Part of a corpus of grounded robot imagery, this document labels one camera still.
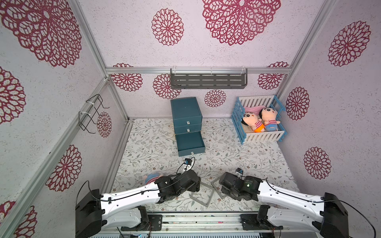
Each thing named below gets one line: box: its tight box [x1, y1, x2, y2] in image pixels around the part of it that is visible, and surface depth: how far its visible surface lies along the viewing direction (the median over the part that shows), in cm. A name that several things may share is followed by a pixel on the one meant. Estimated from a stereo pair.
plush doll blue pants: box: [258, 107, 281, 132], surface depth 104 cm
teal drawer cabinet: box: [170, 96, 206, 157], surface depth 99 cm
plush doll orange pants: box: [241, 112, 265, 133], surface depth 105 cm
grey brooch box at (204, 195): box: [190, 181, 216, 208], surface depth 85 cm
